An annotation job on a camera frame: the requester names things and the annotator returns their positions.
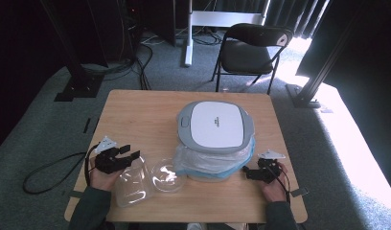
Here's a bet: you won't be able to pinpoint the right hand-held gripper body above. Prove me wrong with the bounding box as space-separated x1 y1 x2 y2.
257 149 287 184

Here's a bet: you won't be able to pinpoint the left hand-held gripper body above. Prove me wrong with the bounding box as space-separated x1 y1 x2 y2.
93 136 134 175

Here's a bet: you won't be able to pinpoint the clear plastic cup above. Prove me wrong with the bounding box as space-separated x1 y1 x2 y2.
114 155 155 208

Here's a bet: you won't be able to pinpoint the white grey lidded trash can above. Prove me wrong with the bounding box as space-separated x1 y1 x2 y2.
176 100 256 183

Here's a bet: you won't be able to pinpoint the person's right hand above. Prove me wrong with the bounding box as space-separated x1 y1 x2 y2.
260 162 289 203

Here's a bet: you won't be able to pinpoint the person's left hand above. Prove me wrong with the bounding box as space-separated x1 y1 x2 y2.
88 157 125 192

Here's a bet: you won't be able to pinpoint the clear plastic dome lid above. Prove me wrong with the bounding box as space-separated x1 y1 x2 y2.
150 157 187 194

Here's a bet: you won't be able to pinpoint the black metal stand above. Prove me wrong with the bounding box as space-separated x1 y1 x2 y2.
285 6 369 109
39 0 105 103

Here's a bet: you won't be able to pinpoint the black folding chair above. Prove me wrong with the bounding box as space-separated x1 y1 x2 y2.
211 22 294 96

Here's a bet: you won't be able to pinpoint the dark curtain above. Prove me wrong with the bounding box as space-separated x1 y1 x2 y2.
295 0 391 196

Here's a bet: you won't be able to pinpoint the striped pleated curtain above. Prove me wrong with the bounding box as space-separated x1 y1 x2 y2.
265 0 331 39

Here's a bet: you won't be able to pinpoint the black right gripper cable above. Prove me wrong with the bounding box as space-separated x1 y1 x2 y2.
265 162 292 205

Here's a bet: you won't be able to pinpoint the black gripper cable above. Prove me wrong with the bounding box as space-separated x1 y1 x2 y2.
265 162 292 205
22 144 101 196

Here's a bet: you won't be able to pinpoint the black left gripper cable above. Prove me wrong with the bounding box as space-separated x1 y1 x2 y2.
22 144 101 196

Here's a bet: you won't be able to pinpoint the bundle of black floor cables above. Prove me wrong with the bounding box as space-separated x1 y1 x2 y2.
81 41 153 91

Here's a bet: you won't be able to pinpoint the loose cables under desk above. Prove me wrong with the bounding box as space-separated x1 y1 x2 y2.
140 27 224 46

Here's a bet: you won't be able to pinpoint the white frame desk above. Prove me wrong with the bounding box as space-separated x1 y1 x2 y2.
183 0 272 68

